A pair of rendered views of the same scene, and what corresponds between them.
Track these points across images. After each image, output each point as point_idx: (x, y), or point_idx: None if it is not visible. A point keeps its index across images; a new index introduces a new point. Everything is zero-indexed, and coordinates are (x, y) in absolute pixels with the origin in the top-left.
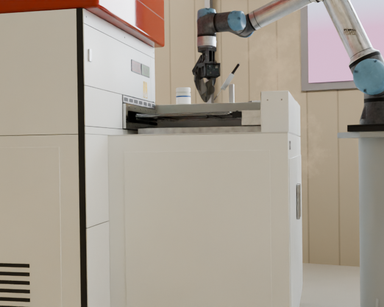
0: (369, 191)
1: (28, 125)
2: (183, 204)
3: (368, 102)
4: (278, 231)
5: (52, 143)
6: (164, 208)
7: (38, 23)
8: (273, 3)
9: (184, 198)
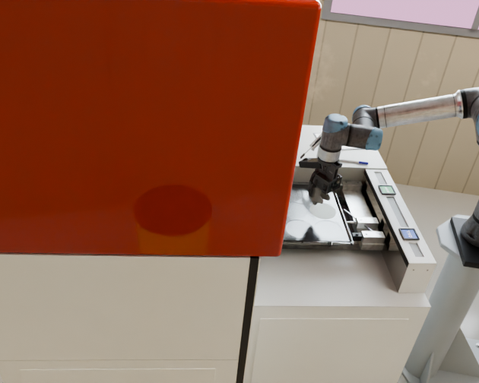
0: (455, 291)
1: (178, 352)
2: (314, 352)
3: None
4: (394, 366)
5: (207, 365)
6: (295, 355)
7: (195, 270)
8: (413, 112)
9: (315, 349)
